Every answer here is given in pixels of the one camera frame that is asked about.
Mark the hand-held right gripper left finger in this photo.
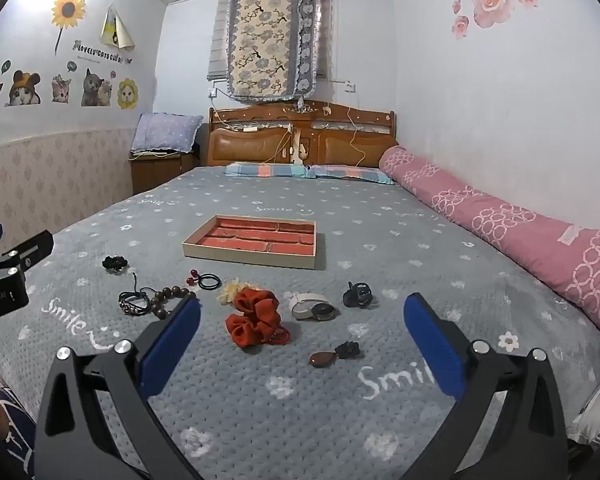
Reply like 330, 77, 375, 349
32, 292, 202, 480

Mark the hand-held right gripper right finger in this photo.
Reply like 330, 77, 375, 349
403, 292, 571, 480

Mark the black braided bracelet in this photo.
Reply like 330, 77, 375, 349
118, 272, 154, 316

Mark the red scrunchie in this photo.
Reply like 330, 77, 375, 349
224, 287, 291, 349

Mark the black claw hair clip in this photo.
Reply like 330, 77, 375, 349
342, 281, 379, 309

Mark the red-lined wooden jewelry tray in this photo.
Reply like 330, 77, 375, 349
182, 214, 318, 271

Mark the beige strap wrist watch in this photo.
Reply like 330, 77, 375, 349
289, 292, 339, 322

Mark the cream scrunchie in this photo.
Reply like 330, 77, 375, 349
216, 280, 246, 307

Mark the amber pendant with dark knot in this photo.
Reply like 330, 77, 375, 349
309, 341, 364, 369

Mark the dark blue patterned cloth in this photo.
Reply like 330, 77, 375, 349
0, 380, 37, 476

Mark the pink circle-print bolster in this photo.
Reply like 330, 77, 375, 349
378, 146, 600, 338

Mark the grey patterned bed blanket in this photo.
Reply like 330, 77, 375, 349
0, 165, 600, 480

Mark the hat-wearing cat sticker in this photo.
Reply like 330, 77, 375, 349
6, 70, 43, 107

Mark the wooden nightstand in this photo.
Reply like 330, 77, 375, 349
128, 151, 197, 195

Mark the pink kitten sticker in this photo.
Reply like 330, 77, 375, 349
51, 74, 74, 104

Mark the grey cat sticker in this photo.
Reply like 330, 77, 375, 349
81, 68, 114, 108

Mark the lavender dotted pillow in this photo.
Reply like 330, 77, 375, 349
131, 112, 204, 155

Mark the yellow flower cat sticker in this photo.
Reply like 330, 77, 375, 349
117, 78, 139, 111

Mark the wooden padded headboard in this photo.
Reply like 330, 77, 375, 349
200, 100, 397, 168

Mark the peeling triangular paper sticker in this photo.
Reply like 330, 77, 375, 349
99, 4, 136, 52

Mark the grey window blind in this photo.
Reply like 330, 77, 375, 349
207, 0, 232, 82

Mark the floral hanging cloth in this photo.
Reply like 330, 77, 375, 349
227, 0, 323, 102

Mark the brown wooden bead bracelet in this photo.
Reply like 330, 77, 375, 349
150, 285, 192, 321

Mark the black lettering wall sticker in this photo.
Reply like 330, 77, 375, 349
73, 39, 133, 65

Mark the orange charging cable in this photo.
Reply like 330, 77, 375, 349
346, 105, 367, 167

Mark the sunflower wall sticker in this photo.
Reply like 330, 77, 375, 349
51, 0, 87, 57

